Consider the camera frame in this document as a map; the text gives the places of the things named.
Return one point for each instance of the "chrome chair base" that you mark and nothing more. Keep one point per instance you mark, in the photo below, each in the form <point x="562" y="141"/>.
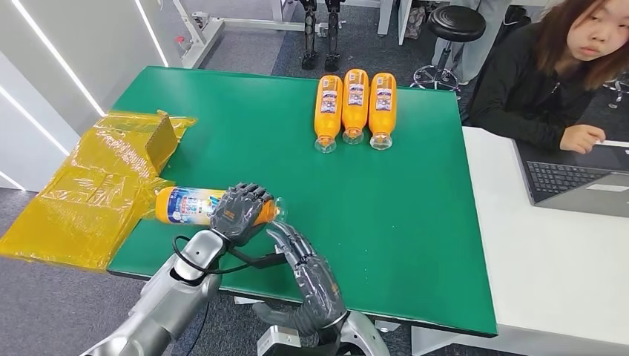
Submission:
<point x="616" y="91"/>

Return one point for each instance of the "yellow film wrapped cardboard box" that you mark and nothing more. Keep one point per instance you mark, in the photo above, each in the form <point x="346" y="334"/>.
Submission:
<point x="93" y="196"/>

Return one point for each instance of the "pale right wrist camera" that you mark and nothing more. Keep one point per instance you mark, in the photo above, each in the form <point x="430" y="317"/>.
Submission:
<point x="280" y="342"/>

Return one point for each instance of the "orange juice bottle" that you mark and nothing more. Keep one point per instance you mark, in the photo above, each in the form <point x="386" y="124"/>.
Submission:
<point x="355" y="104"/>
<point x="327" y="112"/>
<point x="382" y="107"/>
<point x="189" y="206"/>

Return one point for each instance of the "person's hand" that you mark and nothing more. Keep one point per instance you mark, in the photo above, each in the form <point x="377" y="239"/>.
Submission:
<point x="581" y="138"/>

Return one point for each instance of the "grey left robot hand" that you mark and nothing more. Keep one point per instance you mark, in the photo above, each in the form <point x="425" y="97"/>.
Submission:
<point x="241" y="211"/>

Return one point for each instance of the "patterned bag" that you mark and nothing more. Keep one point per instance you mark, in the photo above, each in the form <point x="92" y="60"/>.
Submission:
<point x="415" y="20"/>

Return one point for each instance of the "black round stool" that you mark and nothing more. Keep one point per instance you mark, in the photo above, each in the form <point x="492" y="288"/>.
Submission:
<point x="456" y="23"/>

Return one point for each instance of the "white metal gantry frame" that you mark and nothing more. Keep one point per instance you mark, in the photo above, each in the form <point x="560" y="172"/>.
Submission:
<point x="210" y="35"/>

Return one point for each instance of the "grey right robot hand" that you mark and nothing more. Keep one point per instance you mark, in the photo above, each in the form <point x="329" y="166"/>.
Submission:
<point x="317" y="290"/>

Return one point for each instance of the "grey laptop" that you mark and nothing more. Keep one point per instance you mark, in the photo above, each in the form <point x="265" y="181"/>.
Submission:
<point x="580" y="189"/>

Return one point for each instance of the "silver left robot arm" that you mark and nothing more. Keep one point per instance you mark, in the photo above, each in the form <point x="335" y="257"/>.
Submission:
<point x="167" y="304"/>

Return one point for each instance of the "black robot leg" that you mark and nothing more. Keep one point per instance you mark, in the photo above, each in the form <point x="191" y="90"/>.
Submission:
<point x="309" y="35"/>
<point x="332" y="35"/>

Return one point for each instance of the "white desk frame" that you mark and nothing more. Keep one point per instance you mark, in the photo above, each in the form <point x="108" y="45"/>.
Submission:
<point x="385" y="14"/>

